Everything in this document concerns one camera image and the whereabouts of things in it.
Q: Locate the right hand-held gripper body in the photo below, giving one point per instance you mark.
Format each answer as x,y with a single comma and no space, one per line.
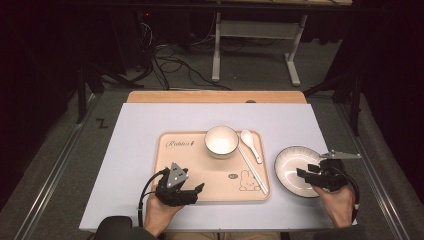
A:
333,176

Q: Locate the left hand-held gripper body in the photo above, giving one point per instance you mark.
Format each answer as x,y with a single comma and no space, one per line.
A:
176,175

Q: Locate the beige tray with rabbit print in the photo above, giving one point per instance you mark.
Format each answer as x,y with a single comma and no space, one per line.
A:
200,173

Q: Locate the white plate with dark rim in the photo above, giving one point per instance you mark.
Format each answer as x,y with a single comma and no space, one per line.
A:
290,170

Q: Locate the white bowl with dark rim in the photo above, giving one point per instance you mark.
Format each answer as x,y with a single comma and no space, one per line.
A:
221,141

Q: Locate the white chopstick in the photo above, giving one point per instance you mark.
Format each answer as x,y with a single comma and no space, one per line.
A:
254,169
251,170

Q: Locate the white ceramic spoon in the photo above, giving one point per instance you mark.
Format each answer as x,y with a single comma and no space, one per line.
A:
247,137

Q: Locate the person's right hand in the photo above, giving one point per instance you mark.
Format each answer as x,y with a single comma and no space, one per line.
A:
336,206

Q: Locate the person's left hand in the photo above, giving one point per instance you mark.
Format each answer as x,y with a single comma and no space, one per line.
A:
160,215

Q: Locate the pale lavender board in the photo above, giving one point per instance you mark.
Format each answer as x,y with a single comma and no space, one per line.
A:
133,150

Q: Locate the black metal stand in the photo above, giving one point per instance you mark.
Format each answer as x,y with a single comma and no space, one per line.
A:
356,100
81,93

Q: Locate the wooden table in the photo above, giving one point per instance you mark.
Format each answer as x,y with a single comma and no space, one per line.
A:
200,96

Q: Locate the dark device with red light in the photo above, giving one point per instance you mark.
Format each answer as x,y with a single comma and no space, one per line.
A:
146,20

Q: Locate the metal floor rail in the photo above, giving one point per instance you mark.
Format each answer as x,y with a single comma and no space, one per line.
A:
50,180
376,173

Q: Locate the white metal desk frame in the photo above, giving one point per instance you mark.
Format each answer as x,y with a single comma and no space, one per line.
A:
256,29

